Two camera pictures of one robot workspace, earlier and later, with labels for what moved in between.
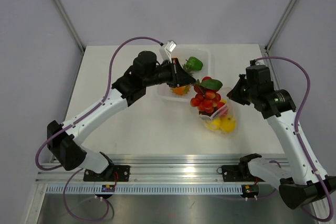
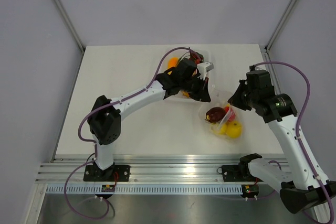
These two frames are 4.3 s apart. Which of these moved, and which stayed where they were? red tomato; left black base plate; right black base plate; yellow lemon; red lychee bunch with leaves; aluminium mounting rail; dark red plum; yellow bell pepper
Moved: red lychee bunch with leaves; yellow lemon; red tomato; yellow bell pepper; dark red plum
Stayed: aluminium mounting rail; right black base plate; left black base plate
